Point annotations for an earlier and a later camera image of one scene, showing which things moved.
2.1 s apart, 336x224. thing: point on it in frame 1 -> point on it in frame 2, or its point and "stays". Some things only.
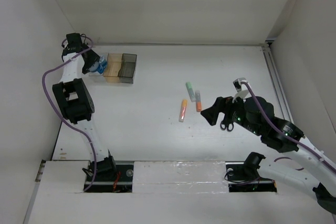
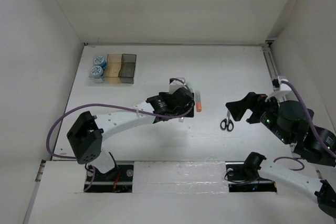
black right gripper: [224, 104] -> [252, 100]
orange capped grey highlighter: [198, 100] stays
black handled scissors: [229, 126] stays
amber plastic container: [113, 65] stays
